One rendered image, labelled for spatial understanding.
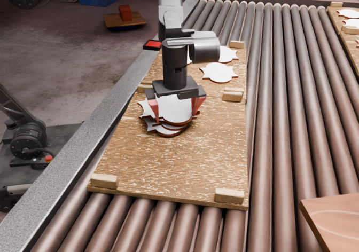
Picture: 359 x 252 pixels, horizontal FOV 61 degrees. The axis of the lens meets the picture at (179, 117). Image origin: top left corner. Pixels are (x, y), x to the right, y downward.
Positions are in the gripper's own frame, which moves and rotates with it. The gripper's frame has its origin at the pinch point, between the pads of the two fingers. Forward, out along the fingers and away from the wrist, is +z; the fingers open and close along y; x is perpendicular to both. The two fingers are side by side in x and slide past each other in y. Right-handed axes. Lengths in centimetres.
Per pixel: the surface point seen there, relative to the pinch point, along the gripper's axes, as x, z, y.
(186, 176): -16.1, 5.8, -1.9
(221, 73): 25.8, 4.6, 23.9
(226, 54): 41, 4, 32
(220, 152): -10.9, 5.7, 8.5
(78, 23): 383, 96, -34
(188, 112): 1.1, 0.6, 3.9
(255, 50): 45, 7, 47
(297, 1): 100, 5, 103
